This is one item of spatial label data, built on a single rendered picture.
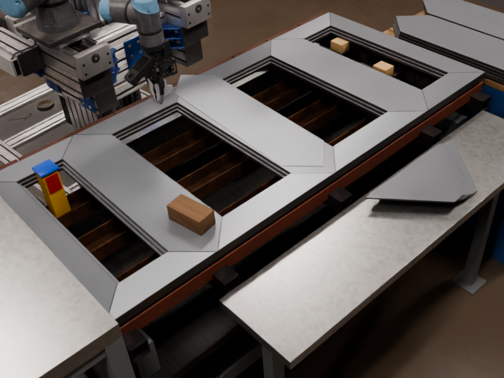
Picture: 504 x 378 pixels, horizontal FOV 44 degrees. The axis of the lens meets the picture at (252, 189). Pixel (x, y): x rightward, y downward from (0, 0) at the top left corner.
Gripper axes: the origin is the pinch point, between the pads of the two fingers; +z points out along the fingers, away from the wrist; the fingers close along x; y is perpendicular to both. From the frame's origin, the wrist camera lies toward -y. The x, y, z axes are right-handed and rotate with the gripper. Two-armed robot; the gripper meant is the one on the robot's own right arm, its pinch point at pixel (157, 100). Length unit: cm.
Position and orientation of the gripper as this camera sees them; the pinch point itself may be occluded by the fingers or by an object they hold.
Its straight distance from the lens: 207.8
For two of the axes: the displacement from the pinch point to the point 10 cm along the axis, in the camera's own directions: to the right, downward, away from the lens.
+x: -6.8, -4.3, 5.9
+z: 0.7, 7.6, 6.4
